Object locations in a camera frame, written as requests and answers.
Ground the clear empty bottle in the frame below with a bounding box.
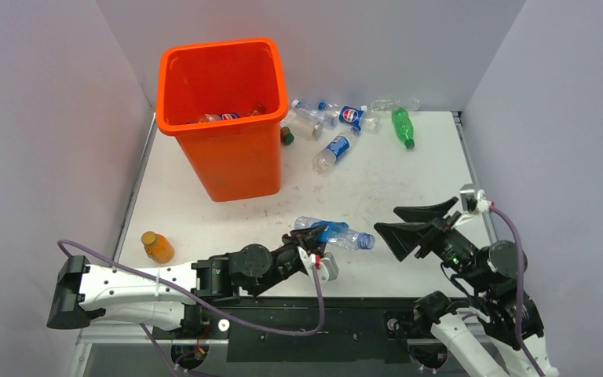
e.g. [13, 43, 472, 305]
[368, 96, 420, 112]

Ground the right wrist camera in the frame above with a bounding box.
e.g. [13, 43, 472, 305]
[459, 184, 493, 214]

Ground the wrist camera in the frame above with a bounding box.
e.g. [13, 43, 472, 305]
[314, 252, 339, 284]
[459, 184, 493, 214]

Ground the pepsi bottle front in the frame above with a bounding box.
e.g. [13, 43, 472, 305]
[188, 112, 240, 124]

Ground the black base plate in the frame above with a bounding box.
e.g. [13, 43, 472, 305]
[114, 295, 542, 364]

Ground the orange plastic bin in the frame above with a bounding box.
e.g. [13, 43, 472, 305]
[155, 37, 288, 202]

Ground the pepsi bottle back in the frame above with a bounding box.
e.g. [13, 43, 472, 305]
[338, 105, 379, 132]

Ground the green cap brown bottle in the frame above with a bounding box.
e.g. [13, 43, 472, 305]
[280, 126, 294, 146]

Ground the red label water bottle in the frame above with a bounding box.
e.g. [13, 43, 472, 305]
[249, 103, 267, 117]

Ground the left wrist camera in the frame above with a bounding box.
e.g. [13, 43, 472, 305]
[314, 252, 339, 284]

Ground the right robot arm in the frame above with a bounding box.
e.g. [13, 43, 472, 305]
[374, 189, 559, 376]

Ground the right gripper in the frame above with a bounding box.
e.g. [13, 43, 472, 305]
[373, 194, 491, 289]

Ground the green plastic bottle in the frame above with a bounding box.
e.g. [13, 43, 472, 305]
[391, 108, 415, 149]

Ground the blue cap pepsi bottle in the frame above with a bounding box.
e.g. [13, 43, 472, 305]
[311, 127, 360, 174]

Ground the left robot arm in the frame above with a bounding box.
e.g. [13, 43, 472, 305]
[46, 225, 339, 339]

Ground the small orange juice bottle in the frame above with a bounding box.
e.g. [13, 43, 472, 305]
[141, 231, 174, 264]

